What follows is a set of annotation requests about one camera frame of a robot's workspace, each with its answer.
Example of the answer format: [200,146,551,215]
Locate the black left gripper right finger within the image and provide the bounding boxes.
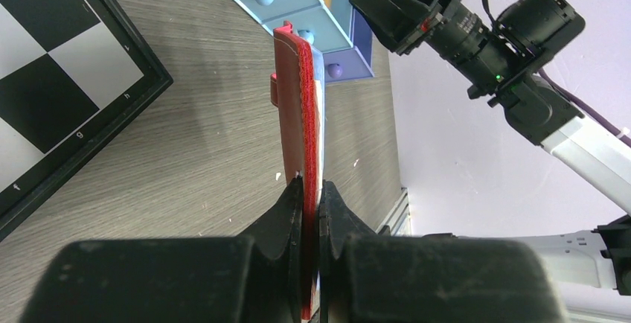
[318,182,567,322]

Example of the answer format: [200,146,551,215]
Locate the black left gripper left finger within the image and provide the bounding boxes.
[20,178,304,322]

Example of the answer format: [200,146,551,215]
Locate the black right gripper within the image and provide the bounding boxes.
[349,0,586,102]

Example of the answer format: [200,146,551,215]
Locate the red leather card holder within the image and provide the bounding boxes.
[270,21,325,320]

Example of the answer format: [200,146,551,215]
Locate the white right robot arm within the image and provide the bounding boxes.
[389,0,630,246]

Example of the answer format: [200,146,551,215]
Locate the purple drawer box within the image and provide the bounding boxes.
[324,0,374,83]

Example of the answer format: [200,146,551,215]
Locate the light blue middle drawer box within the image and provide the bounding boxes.
[264,0,351,53]

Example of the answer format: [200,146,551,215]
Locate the black white chessboard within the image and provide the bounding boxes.
[1,0,173,237]

